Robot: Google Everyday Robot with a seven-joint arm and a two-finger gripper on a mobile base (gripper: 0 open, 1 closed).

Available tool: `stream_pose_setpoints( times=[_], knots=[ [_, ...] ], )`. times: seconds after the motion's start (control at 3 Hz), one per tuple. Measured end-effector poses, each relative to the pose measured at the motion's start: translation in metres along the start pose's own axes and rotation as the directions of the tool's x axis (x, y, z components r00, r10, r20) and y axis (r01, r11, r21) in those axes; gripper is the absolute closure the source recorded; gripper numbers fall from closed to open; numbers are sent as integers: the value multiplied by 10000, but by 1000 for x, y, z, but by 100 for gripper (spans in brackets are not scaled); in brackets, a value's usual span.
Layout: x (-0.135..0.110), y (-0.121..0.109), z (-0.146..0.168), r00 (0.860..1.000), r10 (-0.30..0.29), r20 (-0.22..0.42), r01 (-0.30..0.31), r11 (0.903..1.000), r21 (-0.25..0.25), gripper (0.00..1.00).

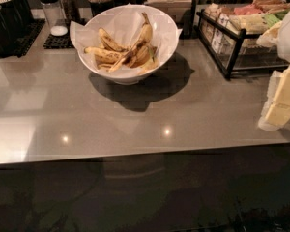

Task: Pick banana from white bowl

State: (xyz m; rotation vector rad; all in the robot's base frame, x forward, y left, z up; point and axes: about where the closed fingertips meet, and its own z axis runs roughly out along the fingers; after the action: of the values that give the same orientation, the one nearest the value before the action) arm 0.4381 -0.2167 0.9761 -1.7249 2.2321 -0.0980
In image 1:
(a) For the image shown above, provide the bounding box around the black rubber mat large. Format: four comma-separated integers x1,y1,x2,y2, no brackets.
0,18,45,58

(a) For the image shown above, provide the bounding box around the clear sugar shaker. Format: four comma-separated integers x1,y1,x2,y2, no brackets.
40,0,68,37

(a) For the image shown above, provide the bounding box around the upper left spotted banana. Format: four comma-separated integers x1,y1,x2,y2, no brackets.
99,28,127,52

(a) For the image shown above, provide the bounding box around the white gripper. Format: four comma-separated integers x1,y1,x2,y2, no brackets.
265,11,290,127

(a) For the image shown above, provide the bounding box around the black wire condiment rack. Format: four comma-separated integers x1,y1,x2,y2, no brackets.
196,9,288,79

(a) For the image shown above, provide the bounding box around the left lying spotted banana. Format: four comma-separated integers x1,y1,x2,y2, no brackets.
84,46,122,64

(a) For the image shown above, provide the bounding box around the dark pepper shaker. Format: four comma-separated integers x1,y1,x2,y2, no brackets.
60,0,81,22

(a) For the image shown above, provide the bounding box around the black round container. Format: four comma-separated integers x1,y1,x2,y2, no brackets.
0,0,34,56

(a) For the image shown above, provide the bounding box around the small bottom left banana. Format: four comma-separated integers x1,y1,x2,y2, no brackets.
98,63,113,70

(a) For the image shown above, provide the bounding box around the black napkin holder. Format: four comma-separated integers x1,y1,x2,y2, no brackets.
136,0,196,39

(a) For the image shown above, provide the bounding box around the right brown-spotted banana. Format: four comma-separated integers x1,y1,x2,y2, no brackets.
126,44,158,75

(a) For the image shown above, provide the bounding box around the white ceramic bowl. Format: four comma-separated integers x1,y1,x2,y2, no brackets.
76,4,180,86

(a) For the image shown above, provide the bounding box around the black rubber mat small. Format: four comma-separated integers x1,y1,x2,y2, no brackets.
43,32,73,49

